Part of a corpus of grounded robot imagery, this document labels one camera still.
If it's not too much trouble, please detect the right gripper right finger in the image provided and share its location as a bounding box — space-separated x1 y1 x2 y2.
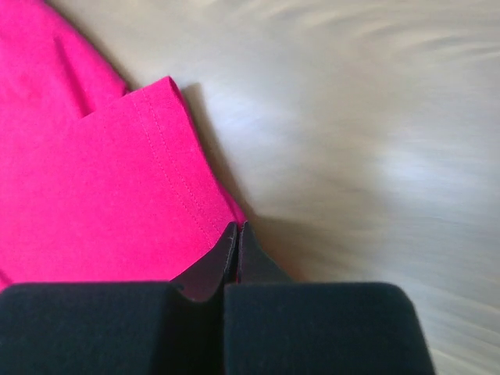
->
224 223 434 374

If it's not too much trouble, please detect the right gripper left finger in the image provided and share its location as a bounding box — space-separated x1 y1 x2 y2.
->
1 223 238 374

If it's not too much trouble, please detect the pink t shirt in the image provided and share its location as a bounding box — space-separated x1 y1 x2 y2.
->
1 1 244 287

